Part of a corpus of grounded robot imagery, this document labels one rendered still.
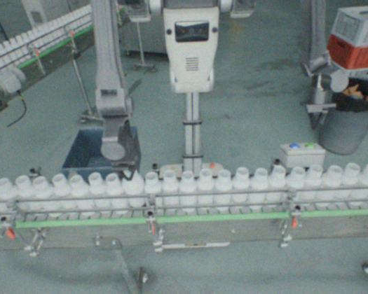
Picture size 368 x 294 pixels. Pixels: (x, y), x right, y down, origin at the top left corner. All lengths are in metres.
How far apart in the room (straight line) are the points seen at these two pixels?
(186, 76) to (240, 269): 1.32
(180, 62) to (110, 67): 0.61
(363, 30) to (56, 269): 3.08
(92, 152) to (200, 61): 0.83
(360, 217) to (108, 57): 0.98
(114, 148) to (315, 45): 0.67
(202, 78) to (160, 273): 1.30
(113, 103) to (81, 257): 1.60
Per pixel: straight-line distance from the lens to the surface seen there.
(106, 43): 0.66
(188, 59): 1.21
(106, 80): 0.65
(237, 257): 1.98
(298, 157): 1.05
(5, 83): 2.10
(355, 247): 2.30
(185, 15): 1.15
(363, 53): 3.00
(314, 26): 0.88
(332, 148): 2.89
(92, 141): 1.54
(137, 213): 0.95
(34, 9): 6.74
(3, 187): 1.00
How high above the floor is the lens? 1.77
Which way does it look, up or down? 41 degrees down
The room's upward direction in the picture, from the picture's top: 2 degrees counter-clockwise
